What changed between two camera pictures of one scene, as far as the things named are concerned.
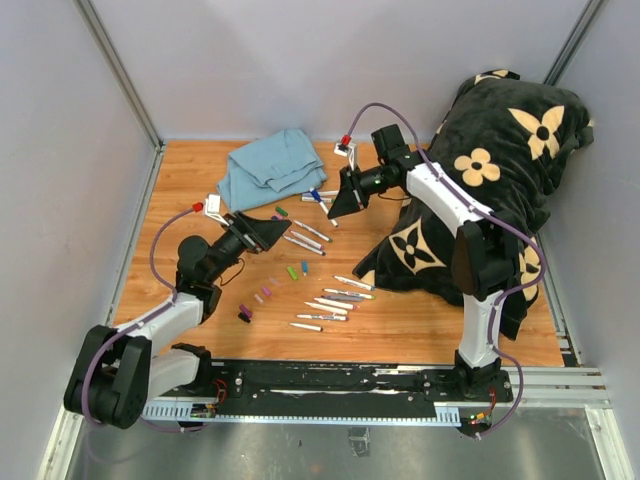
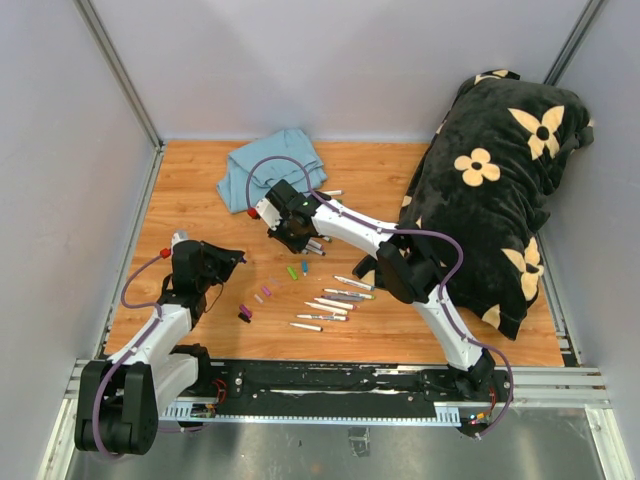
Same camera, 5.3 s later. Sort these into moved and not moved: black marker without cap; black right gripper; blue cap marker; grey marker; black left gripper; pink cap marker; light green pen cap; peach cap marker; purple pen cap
Moved: black right gripper; black left gripper; blue cap marker
Not moved: pink cap marker; grey marker; peach cap marker; black marker without cap; light green pen cap; purple pen cap
